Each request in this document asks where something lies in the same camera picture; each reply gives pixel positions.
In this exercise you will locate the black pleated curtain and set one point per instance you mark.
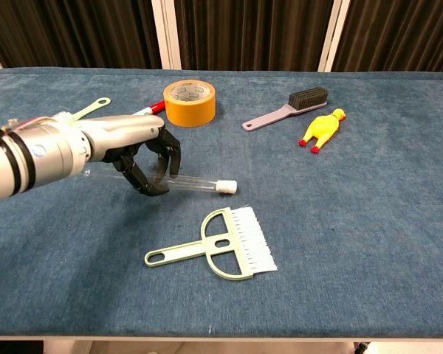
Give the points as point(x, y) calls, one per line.
point(398, 35)
point(77, 33)
point(251, 33)

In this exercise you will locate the grey brush black bristles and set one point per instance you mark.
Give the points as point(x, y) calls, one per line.
point(277, 114)

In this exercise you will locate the blue felt table mat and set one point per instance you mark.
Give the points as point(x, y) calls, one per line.
point(317, 221)

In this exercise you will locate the brown packing tape roll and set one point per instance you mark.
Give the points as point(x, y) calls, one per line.
point(190, 108)

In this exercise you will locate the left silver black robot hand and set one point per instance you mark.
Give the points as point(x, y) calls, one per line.
point(125, 132)

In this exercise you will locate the yellow rubber chicken toy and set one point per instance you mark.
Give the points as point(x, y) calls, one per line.
point(323, 129)

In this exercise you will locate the red white marker pen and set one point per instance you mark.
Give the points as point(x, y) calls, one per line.
point(157, 107)

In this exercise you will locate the transparent test tube white cap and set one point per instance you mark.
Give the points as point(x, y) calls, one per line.
point(197, 183)

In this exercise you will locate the green wide brush white bristles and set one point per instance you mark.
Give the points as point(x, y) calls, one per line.
point(251, 239)

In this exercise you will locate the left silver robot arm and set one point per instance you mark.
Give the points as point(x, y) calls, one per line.
point(40, 155)

